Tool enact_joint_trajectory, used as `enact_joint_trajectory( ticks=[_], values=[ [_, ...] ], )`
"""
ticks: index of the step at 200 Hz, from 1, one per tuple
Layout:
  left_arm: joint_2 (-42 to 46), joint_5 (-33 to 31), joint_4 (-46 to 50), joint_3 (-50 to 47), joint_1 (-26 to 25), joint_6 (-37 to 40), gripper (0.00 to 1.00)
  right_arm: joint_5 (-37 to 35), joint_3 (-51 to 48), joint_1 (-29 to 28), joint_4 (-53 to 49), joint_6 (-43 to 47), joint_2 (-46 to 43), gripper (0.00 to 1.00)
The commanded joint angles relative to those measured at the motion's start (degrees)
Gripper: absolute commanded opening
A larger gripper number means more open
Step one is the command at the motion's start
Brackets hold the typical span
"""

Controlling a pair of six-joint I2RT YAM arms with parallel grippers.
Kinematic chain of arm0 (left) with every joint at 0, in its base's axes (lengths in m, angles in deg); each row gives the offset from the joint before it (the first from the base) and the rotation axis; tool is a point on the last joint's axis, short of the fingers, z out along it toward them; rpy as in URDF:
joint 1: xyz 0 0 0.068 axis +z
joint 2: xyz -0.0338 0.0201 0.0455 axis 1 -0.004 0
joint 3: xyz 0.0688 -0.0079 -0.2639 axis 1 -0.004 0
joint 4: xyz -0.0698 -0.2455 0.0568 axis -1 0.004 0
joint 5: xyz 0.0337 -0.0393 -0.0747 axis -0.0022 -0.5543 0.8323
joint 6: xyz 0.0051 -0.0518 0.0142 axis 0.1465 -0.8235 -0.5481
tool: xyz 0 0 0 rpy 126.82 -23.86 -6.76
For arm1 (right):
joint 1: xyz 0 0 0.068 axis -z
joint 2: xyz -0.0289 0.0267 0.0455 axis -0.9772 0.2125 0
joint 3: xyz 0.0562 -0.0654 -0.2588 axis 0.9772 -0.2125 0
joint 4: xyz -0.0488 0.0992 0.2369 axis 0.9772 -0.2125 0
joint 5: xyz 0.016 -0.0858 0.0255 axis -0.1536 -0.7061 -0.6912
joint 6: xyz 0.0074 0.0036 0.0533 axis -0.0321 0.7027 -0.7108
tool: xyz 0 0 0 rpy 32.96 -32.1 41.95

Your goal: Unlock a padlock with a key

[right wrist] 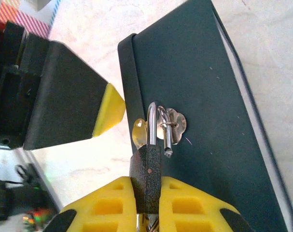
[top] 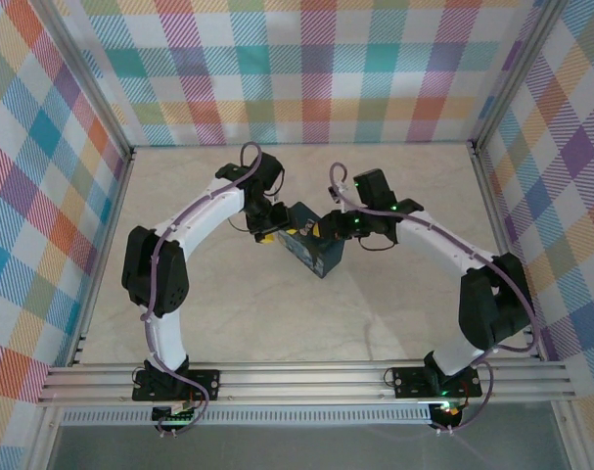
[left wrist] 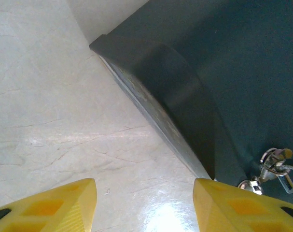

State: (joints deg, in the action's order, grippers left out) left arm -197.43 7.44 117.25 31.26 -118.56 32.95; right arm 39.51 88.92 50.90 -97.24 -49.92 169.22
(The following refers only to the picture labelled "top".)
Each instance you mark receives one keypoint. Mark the starry night painted tin box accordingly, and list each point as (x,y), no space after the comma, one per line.
(321,259)

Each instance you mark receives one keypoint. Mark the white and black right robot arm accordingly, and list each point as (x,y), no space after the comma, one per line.
(438,240)

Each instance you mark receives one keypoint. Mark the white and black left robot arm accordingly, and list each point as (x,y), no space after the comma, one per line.
(203,210)

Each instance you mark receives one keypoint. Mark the left controller circuit board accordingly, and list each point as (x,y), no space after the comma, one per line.
(176,413)

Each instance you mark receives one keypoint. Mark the controller circuit board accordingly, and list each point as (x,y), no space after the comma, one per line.
(445,413)
(176,413)

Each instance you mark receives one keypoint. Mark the right controller circuit board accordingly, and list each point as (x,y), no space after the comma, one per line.
(445,413)

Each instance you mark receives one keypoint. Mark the aluminium table side rail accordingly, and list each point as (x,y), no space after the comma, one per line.
(103,254)
(499,230)

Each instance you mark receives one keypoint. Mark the aluminium mounting rail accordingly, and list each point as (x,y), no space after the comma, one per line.
(306,384)

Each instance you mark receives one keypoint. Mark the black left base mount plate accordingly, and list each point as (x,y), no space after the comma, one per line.
(203,384)

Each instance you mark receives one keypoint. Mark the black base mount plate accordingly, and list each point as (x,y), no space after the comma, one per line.
(409,382)
(203,384)

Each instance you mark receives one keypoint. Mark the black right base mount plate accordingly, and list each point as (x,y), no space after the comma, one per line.
(409,382)

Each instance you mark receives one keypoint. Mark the aluminium frame post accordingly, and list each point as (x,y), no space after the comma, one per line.
(516,73)
(81,73)

